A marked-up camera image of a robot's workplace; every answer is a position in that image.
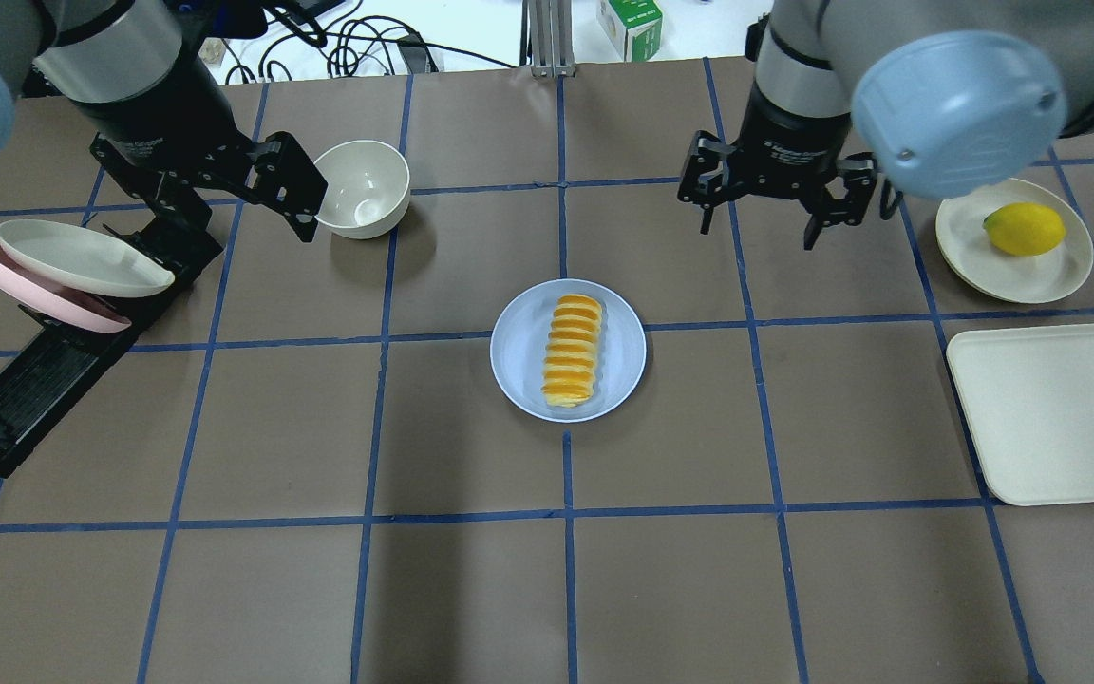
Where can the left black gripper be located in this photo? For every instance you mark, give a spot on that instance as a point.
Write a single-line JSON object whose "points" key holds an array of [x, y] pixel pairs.
{"points": [[146, 133]]}

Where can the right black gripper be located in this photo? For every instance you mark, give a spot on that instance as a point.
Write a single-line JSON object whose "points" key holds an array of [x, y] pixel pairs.
{"points": [[787, 142]]}

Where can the sliced yellow bread loaf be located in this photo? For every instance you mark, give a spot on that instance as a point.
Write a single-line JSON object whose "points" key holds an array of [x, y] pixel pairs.
{"points": [[570, 360]]}

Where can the blue plate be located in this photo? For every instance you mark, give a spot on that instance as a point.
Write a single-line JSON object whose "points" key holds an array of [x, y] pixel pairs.
{"points": [[520, 345]]}

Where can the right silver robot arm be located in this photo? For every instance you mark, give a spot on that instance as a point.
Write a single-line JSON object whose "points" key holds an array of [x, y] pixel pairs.
{"points": [[859, 100]]}

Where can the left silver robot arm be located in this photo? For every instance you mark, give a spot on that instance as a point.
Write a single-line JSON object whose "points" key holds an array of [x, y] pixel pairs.
{"points": [[93, 52]]}

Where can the cream plate with lemon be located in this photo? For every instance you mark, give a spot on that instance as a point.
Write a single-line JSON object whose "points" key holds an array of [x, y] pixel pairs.
{"points": [[1040, 279]]}

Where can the cream plate in rack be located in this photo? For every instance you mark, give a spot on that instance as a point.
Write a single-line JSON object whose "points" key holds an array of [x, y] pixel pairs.
{"points": [[83, 259]]}

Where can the pink plate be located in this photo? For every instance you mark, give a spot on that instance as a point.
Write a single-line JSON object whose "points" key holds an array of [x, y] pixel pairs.
{"points": [[58, 301]]}

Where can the black plate rack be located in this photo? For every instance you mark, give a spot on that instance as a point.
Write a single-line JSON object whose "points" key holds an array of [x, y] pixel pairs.
{"points": [[55, 370]]}

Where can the cream bowl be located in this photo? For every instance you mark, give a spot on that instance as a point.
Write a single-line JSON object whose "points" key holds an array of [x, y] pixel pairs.
{"points": [[368, 188]]}

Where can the green white carton box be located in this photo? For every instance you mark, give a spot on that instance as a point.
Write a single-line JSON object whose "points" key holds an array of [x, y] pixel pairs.
{"points": [[634, 28]]}

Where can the yellow lemon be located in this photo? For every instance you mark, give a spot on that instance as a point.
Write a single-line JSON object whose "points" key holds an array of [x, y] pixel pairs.
{"points": [[1025, 229]]}

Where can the white rectangular tray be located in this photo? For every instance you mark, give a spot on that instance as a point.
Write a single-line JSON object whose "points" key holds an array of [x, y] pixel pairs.
{"points": [[1028, 397]]}

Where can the aluminium frame post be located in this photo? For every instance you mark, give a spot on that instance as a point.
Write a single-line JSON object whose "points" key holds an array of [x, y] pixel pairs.
{"points": [[546, 40]]}

